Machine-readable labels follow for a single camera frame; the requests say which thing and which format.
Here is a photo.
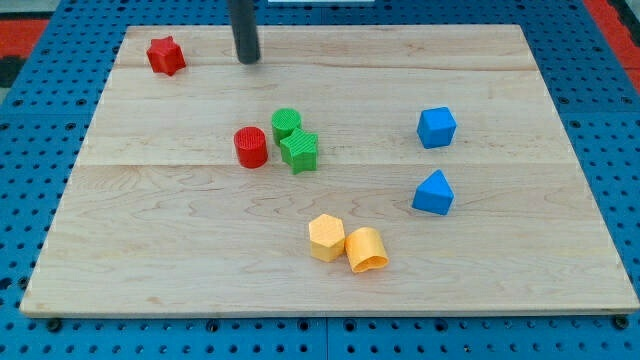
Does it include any red star block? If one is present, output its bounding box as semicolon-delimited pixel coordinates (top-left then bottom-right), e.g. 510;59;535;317
146;36;186;76

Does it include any blue cube block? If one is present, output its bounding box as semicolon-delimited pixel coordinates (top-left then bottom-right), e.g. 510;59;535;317
416;107;457;149

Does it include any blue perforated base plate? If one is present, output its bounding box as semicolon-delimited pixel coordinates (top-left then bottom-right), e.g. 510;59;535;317
1;1;639;359

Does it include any blue triangular prism block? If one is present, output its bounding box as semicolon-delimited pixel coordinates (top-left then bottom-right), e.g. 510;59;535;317
411;169;455;215

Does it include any yellow heart block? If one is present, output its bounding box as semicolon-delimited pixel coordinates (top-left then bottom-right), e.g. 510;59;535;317
345;227;389;273

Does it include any yellow hexagon block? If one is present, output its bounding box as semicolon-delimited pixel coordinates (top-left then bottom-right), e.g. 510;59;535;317
308;214;346;262

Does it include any green star block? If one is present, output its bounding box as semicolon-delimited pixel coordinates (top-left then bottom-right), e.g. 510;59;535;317
280;128;318;174

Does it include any wooden board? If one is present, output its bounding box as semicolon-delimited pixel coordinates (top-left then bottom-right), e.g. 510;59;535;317
21;25;639;318

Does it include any red cylinder block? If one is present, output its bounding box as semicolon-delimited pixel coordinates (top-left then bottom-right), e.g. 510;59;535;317
233;126;268;169

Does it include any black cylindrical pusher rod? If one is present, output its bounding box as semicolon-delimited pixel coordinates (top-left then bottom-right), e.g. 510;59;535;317
227;0;261;65

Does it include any green cylinder block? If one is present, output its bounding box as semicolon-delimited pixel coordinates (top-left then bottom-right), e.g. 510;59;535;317
271;108;302;145

